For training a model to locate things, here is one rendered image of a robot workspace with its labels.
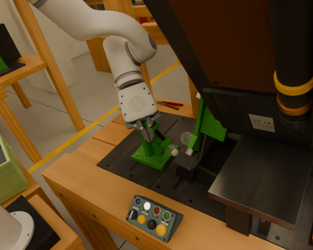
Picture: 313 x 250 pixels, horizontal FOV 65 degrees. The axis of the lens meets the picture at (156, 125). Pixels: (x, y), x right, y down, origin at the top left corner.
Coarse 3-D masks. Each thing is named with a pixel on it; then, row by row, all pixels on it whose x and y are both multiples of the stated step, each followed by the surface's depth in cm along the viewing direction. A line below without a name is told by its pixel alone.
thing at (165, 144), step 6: (120, 108) 88; (156, 126) 87; (156, 132) 88; (156, 138) 89; (162, 138) 88; (168, 138) 88; (156, 144) 88; (162, 144) 87; (168, 144) 87; (162, 150) 88
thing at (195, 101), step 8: (104, 0) 108; (112, 0) 106; (120, 0) 106; (128, 0) 109; (112, 8) 108; (120, 8) 107; (128, 8) 110; (144, 64) 127; (144, 72) 128; (192, 88) 108; (192, 96) 111; (192, 104) 114
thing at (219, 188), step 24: (240, 144) 59; (264, 144) 58; (240, 168) 53; (264, 168) 52; (288, 168) 51; (216, 192) 49; (240, 192) 48; (264, 192) 47; (288, 192) 46; (264, 216) 44; (288, 216) 43
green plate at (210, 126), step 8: (200, 104) 61; (200, 112) 62; (208, 112) 63; (200, 120) 64; (208, 120) 64; (216, 120) 63; (200, 128) 68; (208, 128) 66; (216, 128) 64; (224, 128) 63; (216, 136) 66; (224, 136) 64
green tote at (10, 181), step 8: (0, 136) 123; (0, 144) 115; (8, 152) 119; (8, 160) 103; (16, 160) 128; (0, 168) 102; (8, 168) 104; (16, 168) 110; (0, 176) 103; (8, 176) 105; (16, 176) 107; (0, 184) 104; (8, 184) 106; (16, 184) 109; (24, 184) 111; (0, 192) 106; (8, 192) 108; (16, 192) 110; (0, 200) 106
